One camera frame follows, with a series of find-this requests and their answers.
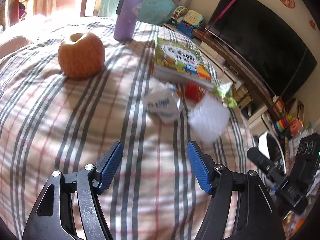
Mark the red apple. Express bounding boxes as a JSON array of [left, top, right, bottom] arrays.
[[57, 33, 105, 80]]

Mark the toy cash register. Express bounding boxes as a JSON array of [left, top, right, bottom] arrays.
[[171, 5, 204, 38]]

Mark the teal cloth covered furniture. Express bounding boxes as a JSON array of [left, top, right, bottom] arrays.
[[98, 0, 176, 26]]

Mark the purple water bottle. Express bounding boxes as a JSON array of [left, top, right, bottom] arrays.
[[113, 0, 143, 41]]

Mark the plaid checkered tablecloth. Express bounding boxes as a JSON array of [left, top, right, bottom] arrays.
[[0, 16, 256, 240]]

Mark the colourful children's book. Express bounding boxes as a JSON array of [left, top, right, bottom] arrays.
[[151, 37, 215, 90]]

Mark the black flat screen television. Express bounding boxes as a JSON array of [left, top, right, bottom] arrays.
[[210, 0, 317, 100]]

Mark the pink stick leaning on television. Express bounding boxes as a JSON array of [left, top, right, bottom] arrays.
[[205, 0, 237, 31]]

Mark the white plastic cup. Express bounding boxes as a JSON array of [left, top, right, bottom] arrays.
[[143, 88, 182, 123]]

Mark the green crumpled candy wrapper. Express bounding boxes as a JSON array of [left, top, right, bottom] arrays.
[[212, 82, 237, 108]]

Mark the rainbow stacking ring toy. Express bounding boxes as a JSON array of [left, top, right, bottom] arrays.
[[272, 115, 293, 136]]

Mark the red small snack packet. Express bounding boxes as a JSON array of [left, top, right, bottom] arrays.
[[184, 82, 206, 103]]

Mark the white trash bin black liner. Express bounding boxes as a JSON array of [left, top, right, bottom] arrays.
[[258, 131, 286, 175]]

